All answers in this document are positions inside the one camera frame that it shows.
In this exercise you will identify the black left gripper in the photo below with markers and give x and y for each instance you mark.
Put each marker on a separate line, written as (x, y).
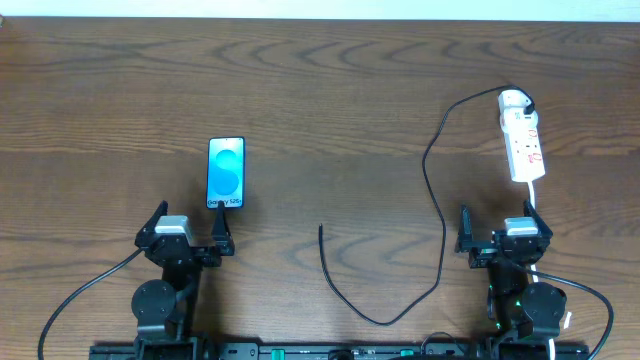
(187, 250)

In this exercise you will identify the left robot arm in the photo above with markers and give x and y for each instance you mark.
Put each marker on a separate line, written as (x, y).
(165, 307)

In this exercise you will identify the white power strip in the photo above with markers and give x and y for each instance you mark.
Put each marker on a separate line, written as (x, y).
(522, 144)

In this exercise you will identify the white USB charger adapter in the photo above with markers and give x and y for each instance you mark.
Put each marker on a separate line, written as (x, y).
(516, 98)

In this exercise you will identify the blue Galaxy smartphone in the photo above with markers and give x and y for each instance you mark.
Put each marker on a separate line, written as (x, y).
(226, 172)

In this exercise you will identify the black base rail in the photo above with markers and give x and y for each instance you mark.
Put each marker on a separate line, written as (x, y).
(253, 351)

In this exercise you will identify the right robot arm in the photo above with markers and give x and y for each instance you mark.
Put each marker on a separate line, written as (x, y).
(527, 313)

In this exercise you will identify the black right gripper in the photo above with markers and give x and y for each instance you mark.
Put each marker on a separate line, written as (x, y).
(503, 251)

